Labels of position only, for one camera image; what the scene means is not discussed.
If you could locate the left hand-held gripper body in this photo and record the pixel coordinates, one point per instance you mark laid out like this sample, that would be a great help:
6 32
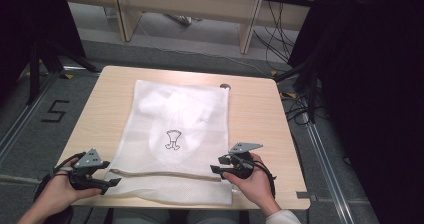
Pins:
87 159

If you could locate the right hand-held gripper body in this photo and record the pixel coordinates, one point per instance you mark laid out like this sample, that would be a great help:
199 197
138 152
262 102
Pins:
243 165

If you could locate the white mesh laundry bag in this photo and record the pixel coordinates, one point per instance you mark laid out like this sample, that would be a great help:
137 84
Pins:
203 117

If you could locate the person's right hand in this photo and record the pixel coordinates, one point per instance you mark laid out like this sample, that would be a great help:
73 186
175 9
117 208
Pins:
256 189

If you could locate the person's left hand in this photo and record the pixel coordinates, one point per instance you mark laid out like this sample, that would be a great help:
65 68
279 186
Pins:
56 194

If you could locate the person's grey trousers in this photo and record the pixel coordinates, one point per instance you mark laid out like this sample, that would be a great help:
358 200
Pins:
143 217

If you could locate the white shirt with black drawing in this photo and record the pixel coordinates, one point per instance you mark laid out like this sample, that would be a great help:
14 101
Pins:
181 114

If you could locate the grey tape strip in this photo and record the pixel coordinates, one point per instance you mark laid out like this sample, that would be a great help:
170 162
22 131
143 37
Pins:
305 195

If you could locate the yellow tape piece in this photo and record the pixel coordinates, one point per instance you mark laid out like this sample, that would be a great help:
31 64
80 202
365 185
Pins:
291 94
69 76
273 73

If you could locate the black metal stand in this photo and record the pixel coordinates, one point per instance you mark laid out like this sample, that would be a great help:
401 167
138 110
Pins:
35 70
308 80

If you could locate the black curtain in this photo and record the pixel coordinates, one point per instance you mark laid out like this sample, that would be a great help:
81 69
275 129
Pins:
373 84
30 24

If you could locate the grey power strip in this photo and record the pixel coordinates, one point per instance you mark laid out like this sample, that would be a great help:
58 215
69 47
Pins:
182 19

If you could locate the light wooden desk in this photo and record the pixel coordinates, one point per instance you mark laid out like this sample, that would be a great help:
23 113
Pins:
186 0

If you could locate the metal floor rail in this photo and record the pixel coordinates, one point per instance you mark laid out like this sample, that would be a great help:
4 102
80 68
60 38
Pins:
23 117
328 170

